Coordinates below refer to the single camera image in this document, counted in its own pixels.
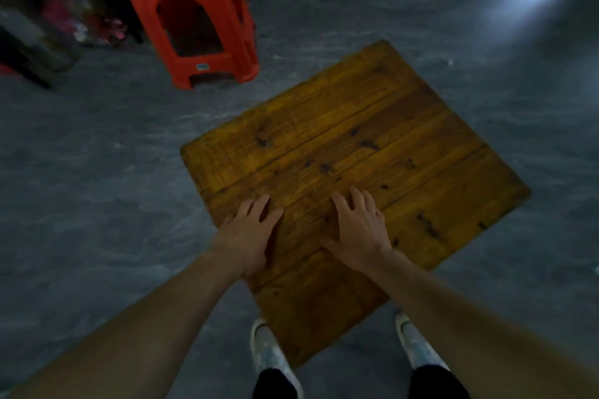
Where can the person's right hand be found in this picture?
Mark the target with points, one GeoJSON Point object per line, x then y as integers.
{"type": "Point", "coordinates": [362, 235]}

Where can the person's left forearm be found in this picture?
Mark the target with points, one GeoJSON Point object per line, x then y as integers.
{"type": "Point", "coordinates": [140, 342]}

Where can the person's right forearm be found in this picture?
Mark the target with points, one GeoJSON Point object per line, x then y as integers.
{"type": "Point", "coordinates": [468, 333]}

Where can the person's right white shoe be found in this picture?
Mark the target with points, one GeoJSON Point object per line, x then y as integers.
{"type": "Point", "coordinates": [419, 347]}

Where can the person's black trousers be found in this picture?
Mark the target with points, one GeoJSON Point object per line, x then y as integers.
{"type": "Point", "coordinates": [276, 387]}

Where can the wooden folding table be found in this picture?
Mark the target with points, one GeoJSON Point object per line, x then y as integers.
{"type": "Point", "coordinates": [374, 123]}

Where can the person's white shoe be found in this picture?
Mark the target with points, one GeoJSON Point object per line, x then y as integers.
{"type": "Point", "coordinates": [419, 347]}
{"type": "Point", "coordinates": [269, 352]}

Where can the person's left hand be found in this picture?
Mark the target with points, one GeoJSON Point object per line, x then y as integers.
{"type": "Point", "coordinates": [245, 239]}

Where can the person's left white shoe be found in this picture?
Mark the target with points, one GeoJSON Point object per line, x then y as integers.
{"type": "Point", "coordinates": [269, 352]}

